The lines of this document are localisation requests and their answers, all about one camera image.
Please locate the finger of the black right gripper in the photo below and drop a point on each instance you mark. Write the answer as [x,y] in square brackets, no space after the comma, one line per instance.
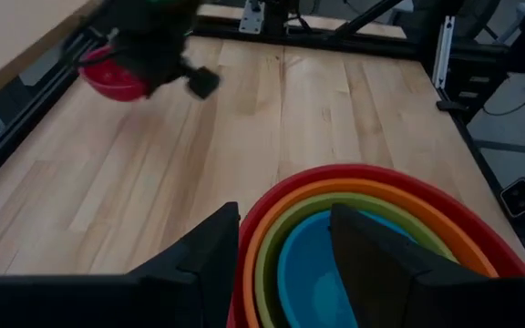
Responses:
[204,83]

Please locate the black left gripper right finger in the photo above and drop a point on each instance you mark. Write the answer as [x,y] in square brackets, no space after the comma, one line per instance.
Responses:
[372,273]

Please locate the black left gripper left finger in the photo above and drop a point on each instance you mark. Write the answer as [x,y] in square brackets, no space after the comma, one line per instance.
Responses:
[208,264]

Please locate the small magenta plastic bowl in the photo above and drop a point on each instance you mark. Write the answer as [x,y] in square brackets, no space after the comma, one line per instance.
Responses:
[112,82]

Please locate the blue plastic bowl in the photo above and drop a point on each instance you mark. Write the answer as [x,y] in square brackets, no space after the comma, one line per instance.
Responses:
[308,273]

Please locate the orange plastic bowl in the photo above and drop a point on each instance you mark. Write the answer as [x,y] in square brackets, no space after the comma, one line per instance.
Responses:
[435,218]

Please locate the green plastic bowl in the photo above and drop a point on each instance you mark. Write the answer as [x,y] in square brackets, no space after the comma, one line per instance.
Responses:
[299,214]

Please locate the large red plastic bowl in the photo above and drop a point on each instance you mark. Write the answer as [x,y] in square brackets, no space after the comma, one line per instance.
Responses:
[486,228]

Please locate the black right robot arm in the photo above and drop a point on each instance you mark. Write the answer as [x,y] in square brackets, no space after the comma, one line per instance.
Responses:
[274,11]

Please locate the white metal bracket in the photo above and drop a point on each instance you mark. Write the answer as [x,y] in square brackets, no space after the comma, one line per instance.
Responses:
[443,52]
[252,16]

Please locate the black table frame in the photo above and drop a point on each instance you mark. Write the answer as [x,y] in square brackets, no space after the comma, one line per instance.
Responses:
[472,127]

